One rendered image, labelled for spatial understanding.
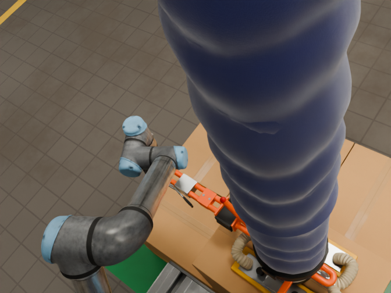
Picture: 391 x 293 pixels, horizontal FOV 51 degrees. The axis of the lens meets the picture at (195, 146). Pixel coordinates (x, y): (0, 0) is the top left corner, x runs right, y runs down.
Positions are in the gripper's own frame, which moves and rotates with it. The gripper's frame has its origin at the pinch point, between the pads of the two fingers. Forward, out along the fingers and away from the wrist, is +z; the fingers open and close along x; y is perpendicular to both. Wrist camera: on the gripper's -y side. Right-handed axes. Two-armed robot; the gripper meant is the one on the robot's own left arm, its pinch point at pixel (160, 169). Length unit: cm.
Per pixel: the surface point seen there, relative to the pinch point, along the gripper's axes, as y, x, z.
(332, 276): 75, 1, -1
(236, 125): 62, -10, -93
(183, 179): 12.1, 1.3, -1.5
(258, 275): 53, -10, 11
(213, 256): 34.9, -14.0, 12.9
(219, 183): 1, 22, 53
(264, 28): 68, -8, -111
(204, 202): 24.8, -1.6, -1.3
